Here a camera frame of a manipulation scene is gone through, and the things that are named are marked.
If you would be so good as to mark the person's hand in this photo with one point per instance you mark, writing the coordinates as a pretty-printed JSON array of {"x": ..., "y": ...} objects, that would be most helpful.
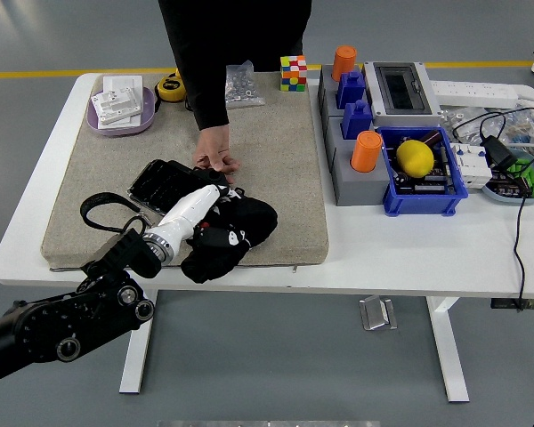
[{"x": 213, "y": 147}]

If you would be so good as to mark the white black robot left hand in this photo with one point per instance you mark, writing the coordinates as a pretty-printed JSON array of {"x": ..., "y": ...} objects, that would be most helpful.
[{"x": 189, "y": 211}]

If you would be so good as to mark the glossy black panel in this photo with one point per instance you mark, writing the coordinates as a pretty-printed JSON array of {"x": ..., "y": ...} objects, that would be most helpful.
[{"x": 160, "y": 184}]

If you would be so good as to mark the black rag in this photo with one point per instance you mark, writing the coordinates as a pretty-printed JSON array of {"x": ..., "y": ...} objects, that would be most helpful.
[{"x": 258, "y": 218}]

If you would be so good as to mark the person's forearm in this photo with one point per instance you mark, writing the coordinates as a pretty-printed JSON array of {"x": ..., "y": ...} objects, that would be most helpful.
[{"x": 209, "y": 98}]

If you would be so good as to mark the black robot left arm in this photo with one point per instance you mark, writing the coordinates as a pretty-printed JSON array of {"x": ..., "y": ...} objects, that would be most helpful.
[{"x": 71, "y": 324}]

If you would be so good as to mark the grey-brown mat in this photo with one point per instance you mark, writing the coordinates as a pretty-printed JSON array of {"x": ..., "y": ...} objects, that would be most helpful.
[{"x": 271, "y": 155}]

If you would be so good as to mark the clear bag of nuts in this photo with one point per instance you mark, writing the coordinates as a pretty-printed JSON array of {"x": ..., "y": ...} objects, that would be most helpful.
[{"x": 244, "y": 89}]

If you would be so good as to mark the yellow tape measure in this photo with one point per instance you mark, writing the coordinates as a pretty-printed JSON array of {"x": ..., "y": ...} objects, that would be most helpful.
[{"x": 171, "y": 88}]

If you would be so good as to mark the purple tray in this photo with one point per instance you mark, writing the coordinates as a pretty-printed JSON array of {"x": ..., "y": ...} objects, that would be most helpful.
[{"x": 148, "y": 115}]

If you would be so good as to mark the colourful puzzle cube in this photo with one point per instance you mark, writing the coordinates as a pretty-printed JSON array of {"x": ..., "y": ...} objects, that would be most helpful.
[{"x": 293, "y": 73}]

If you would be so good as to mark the person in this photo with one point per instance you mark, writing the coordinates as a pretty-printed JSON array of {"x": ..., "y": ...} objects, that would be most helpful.
[{"x": 236, "y": 26}]

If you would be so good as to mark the grey block holder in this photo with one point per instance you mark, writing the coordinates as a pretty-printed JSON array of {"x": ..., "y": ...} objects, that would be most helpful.
[
  {"x": 327, "y": 89},
  {"x": 360, "y": 189}
]

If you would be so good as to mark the blue block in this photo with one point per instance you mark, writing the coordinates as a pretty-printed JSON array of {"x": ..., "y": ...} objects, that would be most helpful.
[
  {"x": 357, "y": 120},
  {"x": 350, "y": 89}
]

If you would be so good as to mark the white table leg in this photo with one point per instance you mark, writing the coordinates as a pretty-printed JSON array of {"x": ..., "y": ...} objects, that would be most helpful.
[
  {"x": 447, "y": 347},
  {"x": 138, "y": 351}
]

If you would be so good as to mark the orange cylinder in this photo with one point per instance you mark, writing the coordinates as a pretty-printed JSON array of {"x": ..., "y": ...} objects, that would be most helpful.
[
  {"x": 343, "y": 60},
  {"x": 366, "y": 151}
]

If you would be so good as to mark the grey electrical distribution box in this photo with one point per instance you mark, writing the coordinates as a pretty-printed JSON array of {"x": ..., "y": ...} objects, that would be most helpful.
[{"x": 400, "y": 93}]

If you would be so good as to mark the yellow lemon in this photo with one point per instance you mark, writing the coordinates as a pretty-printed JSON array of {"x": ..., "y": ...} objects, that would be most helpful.
[{"x": 415, "y": 158}]

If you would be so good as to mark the blue plastic bin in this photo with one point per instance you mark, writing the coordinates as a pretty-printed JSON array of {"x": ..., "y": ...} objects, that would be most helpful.
[{"x": 423, "y": 202}]

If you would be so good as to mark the dark circuit board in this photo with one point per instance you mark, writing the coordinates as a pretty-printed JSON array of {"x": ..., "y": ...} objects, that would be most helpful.
[{"x": 427, "y": 182}]

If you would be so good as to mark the white circuit breaker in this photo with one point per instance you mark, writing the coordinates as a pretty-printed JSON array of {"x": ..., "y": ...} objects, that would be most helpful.
[{"x": 471, "y": 167}]

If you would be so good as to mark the white power strip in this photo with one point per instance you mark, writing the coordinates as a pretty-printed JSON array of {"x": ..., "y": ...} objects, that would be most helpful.
[{"x": 471, "y": 91}]

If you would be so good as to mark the black power adapter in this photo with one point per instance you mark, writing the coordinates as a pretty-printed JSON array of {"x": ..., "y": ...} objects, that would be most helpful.
[{"x": 498, "y": 153}]

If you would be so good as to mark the clear bags of parts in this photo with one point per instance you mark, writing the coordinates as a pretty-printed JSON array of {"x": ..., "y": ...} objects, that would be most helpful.
[{"x": 520, "y": 122}]

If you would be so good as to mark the green connector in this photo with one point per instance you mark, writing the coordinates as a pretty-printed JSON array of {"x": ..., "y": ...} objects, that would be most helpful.
[{"x": 531, "y": 178}]

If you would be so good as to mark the white switch module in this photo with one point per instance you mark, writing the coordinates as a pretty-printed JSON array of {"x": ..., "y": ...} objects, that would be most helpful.
[{"x": 115, "y": 104}]

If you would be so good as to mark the flat white switch plate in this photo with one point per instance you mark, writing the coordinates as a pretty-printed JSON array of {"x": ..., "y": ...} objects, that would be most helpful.
[{"x": 122, "y": 82}]

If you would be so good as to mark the silver metal bracket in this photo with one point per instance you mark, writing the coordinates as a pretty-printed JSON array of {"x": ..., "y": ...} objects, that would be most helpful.
[{"x": 376, "y": 313}]

